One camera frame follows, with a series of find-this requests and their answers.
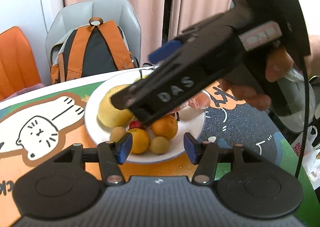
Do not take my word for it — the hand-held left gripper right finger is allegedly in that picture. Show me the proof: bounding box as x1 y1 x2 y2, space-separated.
184 132 262 185

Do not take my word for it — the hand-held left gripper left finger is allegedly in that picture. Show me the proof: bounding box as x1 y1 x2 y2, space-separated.
54 132 133 186

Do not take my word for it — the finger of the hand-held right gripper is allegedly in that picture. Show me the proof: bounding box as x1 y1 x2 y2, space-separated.
148 26 208 63
110 80 157 111

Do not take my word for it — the orange tangerine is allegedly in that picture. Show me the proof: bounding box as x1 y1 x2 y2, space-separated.
152 114 179 141
126 128 151 155

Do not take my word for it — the yellow pear with brown mark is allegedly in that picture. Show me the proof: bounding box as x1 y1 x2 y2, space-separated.
133 69 150 84

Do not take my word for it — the small red cherry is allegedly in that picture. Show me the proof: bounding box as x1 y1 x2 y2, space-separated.
129 121 147 130

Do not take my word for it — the white round plate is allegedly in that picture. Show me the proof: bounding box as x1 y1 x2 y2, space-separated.
84 70 207 165

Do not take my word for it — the person's right forearm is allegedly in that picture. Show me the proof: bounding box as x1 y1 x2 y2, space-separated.
309 34 320 78

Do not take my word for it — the person's right hand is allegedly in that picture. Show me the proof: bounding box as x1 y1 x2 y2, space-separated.
219 47 295 111

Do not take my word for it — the orange and black backpack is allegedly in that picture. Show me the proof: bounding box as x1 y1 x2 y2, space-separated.
50 17 139 85

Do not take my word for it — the grey chair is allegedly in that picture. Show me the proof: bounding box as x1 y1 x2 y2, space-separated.
45 0 142 84

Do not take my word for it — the printed cat table mat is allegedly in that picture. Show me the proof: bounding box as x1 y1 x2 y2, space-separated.
0 67 320 217

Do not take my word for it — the pink cloth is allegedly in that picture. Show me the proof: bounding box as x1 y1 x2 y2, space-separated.
7 83 43 100

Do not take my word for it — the white bag with red print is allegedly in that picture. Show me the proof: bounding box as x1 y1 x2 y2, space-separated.
291 124 320 165

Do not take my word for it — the orange chair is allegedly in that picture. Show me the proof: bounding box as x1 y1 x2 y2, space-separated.
0 26 42 101

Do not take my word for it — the black cable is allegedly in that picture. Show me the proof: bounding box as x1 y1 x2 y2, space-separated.
294 53 310 179

